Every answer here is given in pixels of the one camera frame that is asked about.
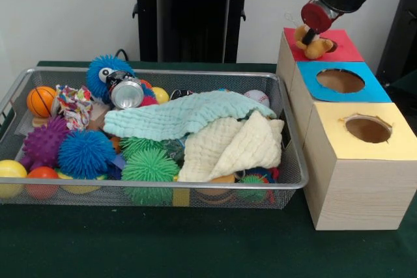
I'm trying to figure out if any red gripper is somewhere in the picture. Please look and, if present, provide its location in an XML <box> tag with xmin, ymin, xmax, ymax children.
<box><xmin>300</xmin><ymin>1</ymin><xmax>343</xmax><ymax>46</ymax></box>

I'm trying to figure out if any orange plush bear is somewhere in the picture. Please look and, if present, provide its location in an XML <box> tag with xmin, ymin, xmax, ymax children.
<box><xmin>294</xmin><ymin>25</ymin><xmax>337</xmax><ymax>61</ymax></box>

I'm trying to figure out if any mint green cloth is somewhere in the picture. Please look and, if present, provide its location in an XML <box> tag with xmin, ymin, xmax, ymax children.
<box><xmin>103</xmin><ymin>90</ymin><xmax>278</xmax><ymax>141</ymax></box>

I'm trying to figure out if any wooden box with three holes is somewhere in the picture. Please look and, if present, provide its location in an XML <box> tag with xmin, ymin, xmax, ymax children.
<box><xmin>276</xmin><ymin>27</ymin><xmax>417</xmax><ymax>232</ymax></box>

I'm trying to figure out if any silver mesh bin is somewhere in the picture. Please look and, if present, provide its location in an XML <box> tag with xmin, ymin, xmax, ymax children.
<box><xmin>0</xmin><ymin>66</ymin><xmax>310</xmax><ymax>210</ymax></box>

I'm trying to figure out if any white baseball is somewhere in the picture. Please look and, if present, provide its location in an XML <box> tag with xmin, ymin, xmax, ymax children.
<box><xmin>243</xmin><ymin>89</ymin><xmax>271</xmax><ymax>108</ymax></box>

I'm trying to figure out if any green cloth covered side table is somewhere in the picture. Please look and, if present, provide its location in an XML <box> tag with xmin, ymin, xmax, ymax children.
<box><xmin>387</xmin><ymin>68</ymin><xmax>417</xmax><ymax>122</ymax></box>

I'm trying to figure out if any cream cloth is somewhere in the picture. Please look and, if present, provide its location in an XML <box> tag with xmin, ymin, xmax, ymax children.
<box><xmin>177</xmin><ymin>111</ymin><xmax>285</xmax><ymax>183</ymax></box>

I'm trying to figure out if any crushed soda can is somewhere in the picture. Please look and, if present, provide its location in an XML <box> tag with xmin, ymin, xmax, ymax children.
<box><xmin>106</xmin><ymin>70</ymin><xmax>145</xmax><ymax>110</ymax></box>

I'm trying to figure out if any green spiky ball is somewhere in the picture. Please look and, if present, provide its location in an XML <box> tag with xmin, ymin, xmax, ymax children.
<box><xmin>121</xmin><ymin>148</ymin><xmax>180</xmax><ymax>206</ymax></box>

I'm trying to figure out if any blue fuzzy ball with eyes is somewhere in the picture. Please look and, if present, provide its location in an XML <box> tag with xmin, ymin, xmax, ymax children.
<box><xmin>86</xmin><ymin>55</ymin><xmax>136</xmax><ymax>103</ymax></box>

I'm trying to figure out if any blue spiky ball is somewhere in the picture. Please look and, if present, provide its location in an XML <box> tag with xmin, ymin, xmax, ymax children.
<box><xmin>57</xmin><ymin>129</ymin><xmax>117</xmax><ymax>180</ymax></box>

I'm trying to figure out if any dark green table cloth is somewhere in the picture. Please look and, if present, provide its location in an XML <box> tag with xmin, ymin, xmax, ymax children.
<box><xmin>0</xmin><ymin>60</ymin><xmax>417</xmax><ymax>278</ymax></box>

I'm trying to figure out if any orange basketball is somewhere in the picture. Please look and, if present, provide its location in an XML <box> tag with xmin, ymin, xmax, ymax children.
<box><xmin>27</xmin><ymin>86</ymin><xmax>58</xmax><ymax>118</ymax></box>

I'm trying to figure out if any purple spiky ball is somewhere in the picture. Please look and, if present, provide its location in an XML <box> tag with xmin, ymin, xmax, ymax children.
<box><xmin>20</xmin><ymin>115</ymin><xmax>71</xmax><ymax>171</ymax></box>

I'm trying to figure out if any red orange ball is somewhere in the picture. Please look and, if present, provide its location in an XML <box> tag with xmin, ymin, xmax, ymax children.
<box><xmin>25</xmin><ymin>166</ymin><xmax>61</xmax><ymax>200</ymax></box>

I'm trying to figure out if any yellow smooth ball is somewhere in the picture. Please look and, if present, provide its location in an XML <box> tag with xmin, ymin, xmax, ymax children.
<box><xmin>0</xmin><ymin>160</ymin><xmax>29</xmax><ymax>198</ymax></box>

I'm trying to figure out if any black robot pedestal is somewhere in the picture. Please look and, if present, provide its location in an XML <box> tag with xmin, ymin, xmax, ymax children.
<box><xmin>125</xmin><ymin>0</ymin><xmax>263</xmax><ymax>63</ymax></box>

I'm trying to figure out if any black cable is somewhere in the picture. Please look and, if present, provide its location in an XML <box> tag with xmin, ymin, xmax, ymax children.
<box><xmin>114</xmin><ymin>48</ymin><xmax>130</xmax><ymax>63</ymax></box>

